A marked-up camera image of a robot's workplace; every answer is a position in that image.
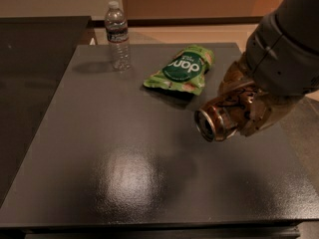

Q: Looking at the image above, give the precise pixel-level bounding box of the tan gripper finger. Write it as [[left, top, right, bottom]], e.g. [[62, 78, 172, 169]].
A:
[[240, 91, 303, 136], [218, 53, 254, 95]]

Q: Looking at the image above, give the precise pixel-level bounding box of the orange patterned soda can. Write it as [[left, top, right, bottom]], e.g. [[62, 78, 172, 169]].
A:
[[194, 86, 257, 141]]

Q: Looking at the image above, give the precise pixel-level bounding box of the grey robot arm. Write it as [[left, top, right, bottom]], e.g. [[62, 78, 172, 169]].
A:
[[214, 0, 319, 140]]

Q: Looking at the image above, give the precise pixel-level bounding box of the green snack pouch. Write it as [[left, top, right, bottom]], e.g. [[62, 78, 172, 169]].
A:
[[144, 45, 214, 96]]

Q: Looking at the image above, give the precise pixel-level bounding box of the clear plastic water bottle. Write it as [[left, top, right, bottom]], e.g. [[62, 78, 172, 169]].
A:
[[105, 1, 130, 71]]

